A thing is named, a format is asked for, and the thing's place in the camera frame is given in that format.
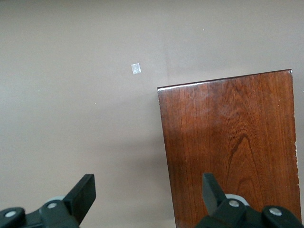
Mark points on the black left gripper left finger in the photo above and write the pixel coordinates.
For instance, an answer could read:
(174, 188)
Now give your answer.
(82, 197)

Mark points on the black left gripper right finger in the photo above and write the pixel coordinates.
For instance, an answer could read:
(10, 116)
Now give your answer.
(212, 197)

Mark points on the dark red wooden cabinet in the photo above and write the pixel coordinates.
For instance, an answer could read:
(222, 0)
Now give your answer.
(225, 130)

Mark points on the small square tape patch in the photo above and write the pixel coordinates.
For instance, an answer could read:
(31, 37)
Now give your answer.
(136, 69)

